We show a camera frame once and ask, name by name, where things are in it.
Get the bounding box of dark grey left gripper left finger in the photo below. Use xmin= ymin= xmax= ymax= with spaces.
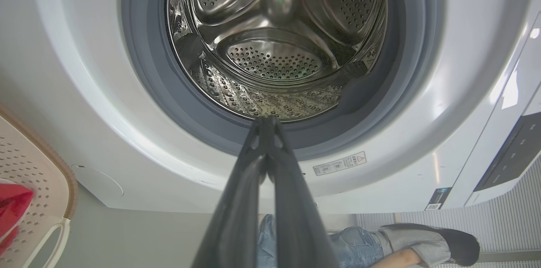
xmin=191 ymin=117 xmax=268 ymax=268

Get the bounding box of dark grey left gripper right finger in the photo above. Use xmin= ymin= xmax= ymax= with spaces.
xmin=268 ymin=116 xmax=339 ymax=268

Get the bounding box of red cloth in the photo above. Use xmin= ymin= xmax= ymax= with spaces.
xmin=0 ymin=178 xmax=34 ymax=257

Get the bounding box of white round filter access cover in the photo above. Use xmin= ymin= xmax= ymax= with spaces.
xmin=70 ymin=164 xmax=124 ymax=198

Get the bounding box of stainless steel washing machine drum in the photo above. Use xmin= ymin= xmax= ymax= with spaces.
xmin=165 ymin=0 xmax=388 ymax=123

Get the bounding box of beige perforated laundry basket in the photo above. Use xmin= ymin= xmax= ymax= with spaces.
xmin=0 ymin=105 xmax=79 ymax=268

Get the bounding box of dark washing machine control panel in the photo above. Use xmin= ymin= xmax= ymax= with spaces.
xmin=473 ymin=112 xmax=541 ymax=192

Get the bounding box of person in jeans and grey top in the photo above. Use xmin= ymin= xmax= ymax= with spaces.
xmin=257 ymin=214 xmax=481 ymax=268

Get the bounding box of white warning label sticker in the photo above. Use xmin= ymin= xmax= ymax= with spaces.
xmin=313 ymin=151 xmax=367 ymax=176

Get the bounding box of QR code sticker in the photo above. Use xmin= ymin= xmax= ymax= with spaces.
xmin=424 ymin=187 xmax=453 ymax=211

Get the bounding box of grey rubber door gasket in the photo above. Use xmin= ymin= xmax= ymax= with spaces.
xmin=120 ymin=0 xmax=444 ymax=161

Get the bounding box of white front-load washing machine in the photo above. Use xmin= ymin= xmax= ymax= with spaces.
xmin=0 ymin=0 xmax=541 ymax=214

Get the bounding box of grey ribbed wall panel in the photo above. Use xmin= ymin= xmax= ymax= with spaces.
xmin=356 ymin=154 xmax=541 ymax=268

